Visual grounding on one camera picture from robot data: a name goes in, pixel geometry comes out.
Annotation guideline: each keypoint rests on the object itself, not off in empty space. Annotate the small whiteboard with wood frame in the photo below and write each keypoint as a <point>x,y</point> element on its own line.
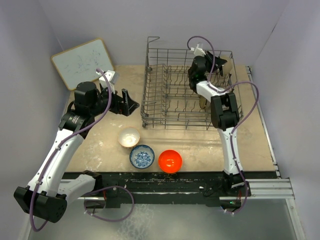
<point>79,64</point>

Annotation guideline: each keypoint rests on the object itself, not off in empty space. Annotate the orange bowl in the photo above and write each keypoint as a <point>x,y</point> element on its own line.
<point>170,161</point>

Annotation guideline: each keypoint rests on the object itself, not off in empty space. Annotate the grey wire dish rack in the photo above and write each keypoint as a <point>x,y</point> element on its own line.
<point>167,98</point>

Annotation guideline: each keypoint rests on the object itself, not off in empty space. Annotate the black glossy bowl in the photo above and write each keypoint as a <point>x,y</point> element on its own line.
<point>226,67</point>

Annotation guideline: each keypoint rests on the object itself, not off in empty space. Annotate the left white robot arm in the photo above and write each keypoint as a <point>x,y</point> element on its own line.
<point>44,197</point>

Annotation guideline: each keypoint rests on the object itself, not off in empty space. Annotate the blue white patterned bowl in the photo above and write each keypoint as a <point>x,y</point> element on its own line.
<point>141,156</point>

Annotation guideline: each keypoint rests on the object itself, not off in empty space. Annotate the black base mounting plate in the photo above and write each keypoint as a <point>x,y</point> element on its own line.
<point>182,188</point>

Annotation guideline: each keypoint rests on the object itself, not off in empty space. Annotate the brown rimmed cream bowl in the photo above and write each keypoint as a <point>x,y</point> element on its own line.
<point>204,104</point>

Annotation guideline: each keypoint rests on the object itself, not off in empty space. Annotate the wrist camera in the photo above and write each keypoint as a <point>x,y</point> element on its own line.
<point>108,80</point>
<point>198,50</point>

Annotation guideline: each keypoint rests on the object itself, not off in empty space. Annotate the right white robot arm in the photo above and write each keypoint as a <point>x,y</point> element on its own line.
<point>224,115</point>

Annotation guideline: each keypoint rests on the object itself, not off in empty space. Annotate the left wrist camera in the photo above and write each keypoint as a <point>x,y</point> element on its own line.
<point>108,80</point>

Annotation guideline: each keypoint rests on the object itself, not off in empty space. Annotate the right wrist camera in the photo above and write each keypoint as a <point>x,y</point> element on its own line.
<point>198,50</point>

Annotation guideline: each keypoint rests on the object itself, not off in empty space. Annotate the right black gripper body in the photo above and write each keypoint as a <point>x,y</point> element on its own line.
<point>209,62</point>

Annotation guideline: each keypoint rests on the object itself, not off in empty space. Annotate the beige white bowl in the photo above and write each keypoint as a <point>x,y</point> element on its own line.
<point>129,137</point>

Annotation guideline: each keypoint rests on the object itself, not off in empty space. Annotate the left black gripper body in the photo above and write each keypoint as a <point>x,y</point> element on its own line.
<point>117,106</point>

